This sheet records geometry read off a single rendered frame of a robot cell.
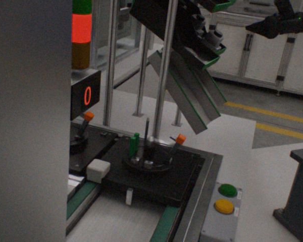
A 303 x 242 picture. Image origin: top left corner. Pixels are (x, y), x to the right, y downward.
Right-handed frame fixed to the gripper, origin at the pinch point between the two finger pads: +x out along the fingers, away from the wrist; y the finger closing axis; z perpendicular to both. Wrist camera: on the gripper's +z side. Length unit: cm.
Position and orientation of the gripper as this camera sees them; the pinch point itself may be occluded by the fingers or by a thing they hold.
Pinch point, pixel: (259, 25)
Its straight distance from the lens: 123.4
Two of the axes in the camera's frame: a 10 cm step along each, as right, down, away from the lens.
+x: -8.7, -0.5, 4.8
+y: -4.7, 3.1, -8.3
